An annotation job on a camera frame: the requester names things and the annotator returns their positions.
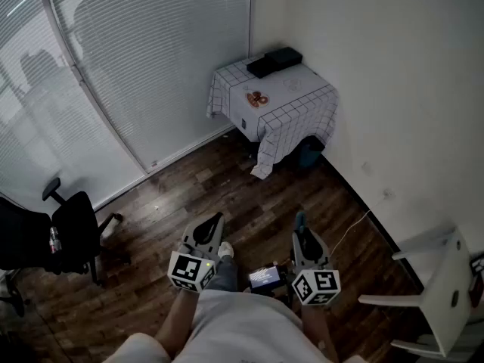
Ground white checked tablecloth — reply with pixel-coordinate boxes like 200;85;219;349
206;55;340;180

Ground thick black box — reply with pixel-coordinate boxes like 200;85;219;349
264;46;304;69

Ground dark blue bin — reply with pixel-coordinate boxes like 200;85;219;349
300;136;326;168

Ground black office chair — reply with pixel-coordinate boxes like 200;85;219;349
0;177;132;317

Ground clear plastic bottle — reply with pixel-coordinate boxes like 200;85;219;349
48;225;63;253

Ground blue jeans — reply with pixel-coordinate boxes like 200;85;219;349
206;255;239;293

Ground person's left forearm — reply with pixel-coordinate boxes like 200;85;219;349
154;287;201;358

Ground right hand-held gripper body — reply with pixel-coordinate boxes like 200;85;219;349
290;262;342;306

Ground white cable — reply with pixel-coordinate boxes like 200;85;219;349
329;194;390;259

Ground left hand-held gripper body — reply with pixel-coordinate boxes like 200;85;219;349
167;239;219;293

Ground small black display device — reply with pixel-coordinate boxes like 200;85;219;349
247;265;288;293

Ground person's right forearm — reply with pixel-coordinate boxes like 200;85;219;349
300;302;340;363

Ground white t-shirt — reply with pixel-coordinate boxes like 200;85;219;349
101;289;379;363

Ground white wooden stool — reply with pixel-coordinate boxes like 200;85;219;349
357;225;484;358

